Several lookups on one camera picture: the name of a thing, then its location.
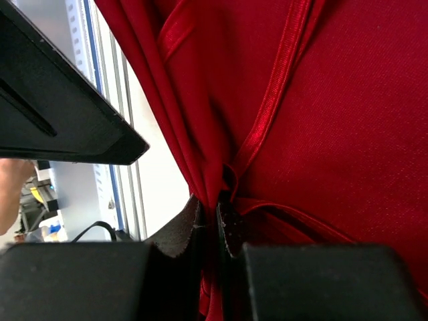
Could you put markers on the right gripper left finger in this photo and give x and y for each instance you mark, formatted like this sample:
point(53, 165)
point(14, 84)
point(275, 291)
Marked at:
point(155, 279)

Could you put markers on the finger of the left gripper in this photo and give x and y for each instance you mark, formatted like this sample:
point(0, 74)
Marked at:
point(49, 110)

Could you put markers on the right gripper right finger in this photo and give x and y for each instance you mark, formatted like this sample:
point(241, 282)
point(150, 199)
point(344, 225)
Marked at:
point(310, 282)

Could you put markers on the red cloth napkin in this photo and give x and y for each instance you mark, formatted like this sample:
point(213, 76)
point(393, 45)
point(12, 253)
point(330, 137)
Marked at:
point(309, 116)

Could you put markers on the aluminium front rail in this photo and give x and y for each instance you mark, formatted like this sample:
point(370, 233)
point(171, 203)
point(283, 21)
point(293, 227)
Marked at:
point(119, 197)

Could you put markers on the white slotted cable duct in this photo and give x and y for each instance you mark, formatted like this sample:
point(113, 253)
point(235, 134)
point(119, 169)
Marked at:
point(86, 60)

